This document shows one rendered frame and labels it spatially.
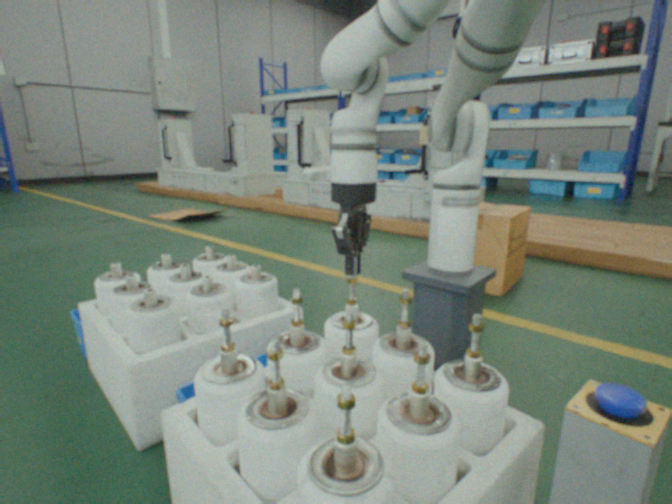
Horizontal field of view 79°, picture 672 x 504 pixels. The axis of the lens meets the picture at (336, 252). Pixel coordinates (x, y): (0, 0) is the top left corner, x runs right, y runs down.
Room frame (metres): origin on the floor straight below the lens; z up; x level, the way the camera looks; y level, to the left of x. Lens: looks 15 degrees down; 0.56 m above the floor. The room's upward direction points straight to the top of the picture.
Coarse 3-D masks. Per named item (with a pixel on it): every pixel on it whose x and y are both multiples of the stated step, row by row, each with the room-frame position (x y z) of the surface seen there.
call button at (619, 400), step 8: (600, 384) 0.35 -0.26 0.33; (608, 384) 0.35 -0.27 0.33; (616, 384) 0.35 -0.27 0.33; (600, 392) 0.34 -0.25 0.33; (608, 392) 0.34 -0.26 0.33; (616, 392) 0.34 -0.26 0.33; (624, 392) 0.34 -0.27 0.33; (632, 392) 0.34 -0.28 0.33; (600, 400) 0.33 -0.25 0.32; (608, 400) 0.33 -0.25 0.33; (616, 400) 0.32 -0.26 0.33; (624, 400) 0.32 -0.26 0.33; (632, 400) 0.32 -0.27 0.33; (640, 400) 0.32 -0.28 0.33; (608, 408) 0.33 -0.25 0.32; (616, 408) 0.32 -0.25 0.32; (624, 408) 0.32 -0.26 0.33; (632, 408) 0.32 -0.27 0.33; (640, 408) 0.32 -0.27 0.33; (624, 416) 0.32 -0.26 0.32; (632, 416) 0.32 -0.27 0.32
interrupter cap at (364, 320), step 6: (342, 312) 0.70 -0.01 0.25; (360, 312) 0.70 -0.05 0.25; (336, 318) 0.67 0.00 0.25; (342, 318) 0.68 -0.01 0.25; (360, 318) 0.68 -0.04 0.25; (366, 318) 0.67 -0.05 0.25; (372, 318) 0.67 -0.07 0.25; (336, 324) 0.64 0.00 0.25; (360, 324) 0.65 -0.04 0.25; (366, 324) 0.65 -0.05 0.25; (354, 330) 0.63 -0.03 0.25
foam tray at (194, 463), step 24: (432, 384) 0.59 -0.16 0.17; (168, 408) 0.52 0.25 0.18; (192, 408) 0.52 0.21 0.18; (168, 432) 0.49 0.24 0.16; (192, 432) 0.47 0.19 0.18; (504, 432) 0.50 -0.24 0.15; (528, 432) 0.47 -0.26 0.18; (168, 456) 0.50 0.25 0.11; (192, 456) 0.43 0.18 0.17; (216, 456) 0.42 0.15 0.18; (504, 456) 0.42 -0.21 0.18; (528, 456) 0.45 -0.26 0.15; (192, 480) 0.44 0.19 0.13; (216, 480) 0.39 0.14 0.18; (240, 480) 0.39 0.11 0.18; (456, 480) 0.42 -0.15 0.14; (480, 480) 0.39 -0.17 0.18; (504, 480) 0.41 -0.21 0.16; (528, 480) 0.46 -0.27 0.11
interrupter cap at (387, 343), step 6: (384, 336) 0.60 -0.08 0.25; (390, 336) 0.60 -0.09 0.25; (396, 336) 0.60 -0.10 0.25; (414, 336) 0.60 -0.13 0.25; (384, 342) 0.58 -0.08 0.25; (390, 342) 0.58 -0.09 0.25; (414, 342) 0.58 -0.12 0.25; (420, 342) 0.58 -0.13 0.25; (426, 342) 0.58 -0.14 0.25; (384, 348) 0.56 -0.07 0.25; (390, 348) 0.56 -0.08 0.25; (396, 348) 0.57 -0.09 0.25; (402, 348) 0.57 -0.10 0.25; (408, 348) 0.57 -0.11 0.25; (414, 348) 0.56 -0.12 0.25; (396, 354) 0.54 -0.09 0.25; (402, 354) 0.54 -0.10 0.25; (408, 354) 0.54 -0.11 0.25
